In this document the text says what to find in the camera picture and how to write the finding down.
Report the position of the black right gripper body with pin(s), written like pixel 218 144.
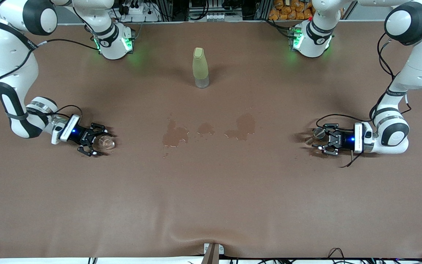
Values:
pixel 77 135

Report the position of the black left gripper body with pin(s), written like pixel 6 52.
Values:
pixel 345 140

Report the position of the small clear glass cup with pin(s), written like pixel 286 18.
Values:
pixel 319 133

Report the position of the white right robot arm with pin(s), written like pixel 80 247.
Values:
pixel 9 66

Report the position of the spilled brown liquid puddle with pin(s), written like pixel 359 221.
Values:
pixel 174 137
pixel 244 124
pixel 205 128

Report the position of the yellow-green plastic bottle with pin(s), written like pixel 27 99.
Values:
pixel 200 68

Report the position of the white power strip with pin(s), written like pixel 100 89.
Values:
pixel 137 11

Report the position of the brown table mat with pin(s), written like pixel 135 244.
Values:
pixel 211 190

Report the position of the orange packaged snacks pile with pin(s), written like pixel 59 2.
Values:
pixel 288 11

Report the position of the white socket strip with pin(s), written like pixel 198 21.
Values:
pixel 224 16

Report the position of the table edge clamp bracket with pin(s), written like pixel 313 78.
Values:
pixel 213 255

